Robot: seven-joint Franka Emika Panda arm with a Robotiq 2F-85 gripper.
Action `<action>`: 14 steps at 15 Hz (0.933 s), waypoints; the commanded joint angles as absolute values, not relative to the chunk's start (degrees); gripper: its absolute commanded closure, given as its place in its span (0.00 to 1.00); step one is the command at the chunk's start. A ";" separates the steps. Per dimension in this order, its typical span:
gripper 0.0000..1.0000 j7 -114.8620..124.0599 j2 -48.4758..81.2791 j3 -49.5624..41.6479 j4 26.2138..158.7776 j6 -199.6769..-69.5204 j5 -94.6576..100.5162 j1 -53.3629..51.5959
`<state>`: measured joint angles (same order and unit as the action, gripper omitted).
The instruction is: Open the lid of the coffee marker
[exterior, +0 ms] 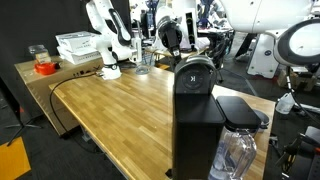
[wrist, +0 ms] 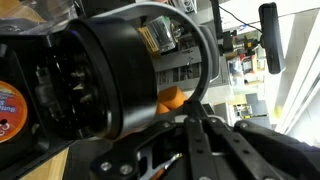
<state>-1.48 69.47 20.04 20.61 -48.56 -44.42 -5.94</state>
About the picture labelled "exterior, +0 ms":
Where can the black tripod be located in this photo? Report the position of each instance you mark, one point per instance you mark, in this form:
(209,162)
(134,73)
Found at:
(23,125)

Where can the black curtain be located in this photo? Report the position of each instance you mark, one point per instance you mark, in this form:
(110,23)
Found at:
(33,20)

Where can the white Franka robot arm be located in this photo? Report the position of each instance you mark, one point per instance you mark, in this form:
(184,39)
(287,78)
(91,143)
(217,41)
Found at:
(106,50)

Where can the white upright device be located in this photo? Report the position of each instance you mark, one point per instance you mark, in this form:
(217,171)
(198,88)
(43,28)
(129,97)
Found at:
(136,50)

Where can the grey coffee maker lid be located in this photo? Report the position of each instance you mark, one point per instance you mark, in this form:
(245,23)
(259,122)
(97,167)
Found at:
(193,78)

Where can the large brown cardboard box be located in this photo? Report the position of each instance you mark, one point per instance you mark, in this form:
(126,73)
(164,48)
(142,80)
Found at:
(40,90)

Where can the black floor stand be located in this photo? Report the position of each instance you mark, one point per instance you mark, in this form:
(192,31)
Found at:
(290,155)

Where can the clear water tank black lid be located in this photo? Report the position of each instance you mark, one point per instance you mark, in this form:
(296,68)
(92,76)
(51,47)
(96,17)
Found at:
(238,111)

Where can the orange floor mat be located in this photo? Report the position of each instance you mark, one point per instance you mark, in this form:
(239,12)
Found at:
(13,160)

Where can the white flat cardboard box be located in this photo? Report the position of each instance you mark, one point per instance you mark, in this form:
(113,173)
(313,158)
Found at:
(75,40)
(80,56)

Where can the clear plastic container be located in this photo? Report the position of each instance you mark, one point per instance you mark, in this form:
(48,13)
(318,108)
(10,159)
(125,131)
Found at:
(40,55)

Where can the small brown cardboard box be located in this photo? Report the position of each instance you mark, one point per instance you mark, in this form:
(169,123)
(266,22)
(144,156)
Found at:
(298,81)

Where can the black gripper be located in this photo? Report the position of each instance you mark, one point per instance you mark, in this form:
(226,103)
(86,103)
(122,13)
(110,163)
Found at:
(169,31)

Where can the dark computer monitor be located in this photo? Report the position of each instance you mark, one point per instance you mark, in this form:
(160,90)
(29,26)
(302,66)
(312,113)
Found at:
(145,21)

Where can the black Keurig coffee maker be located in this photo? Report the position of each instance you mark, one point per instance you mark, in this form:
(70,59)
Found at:
(196,133)

